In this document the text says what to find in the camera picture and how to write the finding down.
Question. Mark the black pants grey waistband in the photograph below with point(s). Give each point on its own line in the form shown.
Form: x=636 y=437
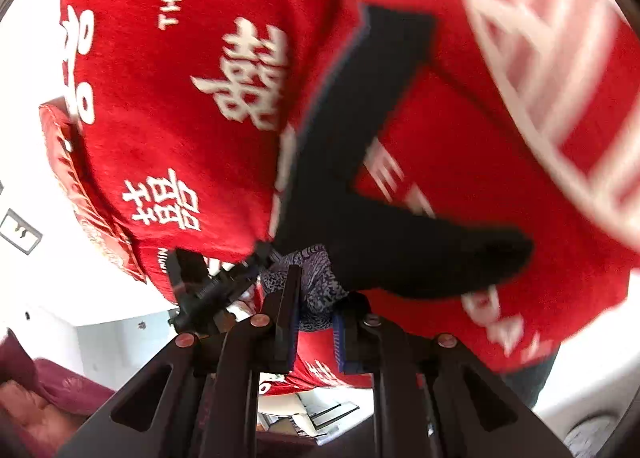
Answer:
x=340 y=222

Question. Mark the red printed bed blanket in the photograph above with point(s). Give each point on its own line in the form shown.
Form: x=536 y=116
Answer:
x=469 y=166

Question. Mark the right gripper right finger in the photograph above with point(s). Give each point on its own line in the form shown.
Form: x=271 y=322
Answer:
x=433 y=397

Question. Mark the maroon cushion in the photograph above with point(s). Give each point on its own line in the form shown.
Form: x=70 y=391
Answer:
x=42 y=403

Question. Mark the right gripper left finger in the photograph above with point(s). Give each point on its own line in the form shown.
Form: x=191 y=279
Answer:
x=198 y=397

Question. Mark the white wall socket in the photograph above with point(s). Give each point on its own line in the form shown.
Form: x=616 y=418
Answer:
x=19 y=233

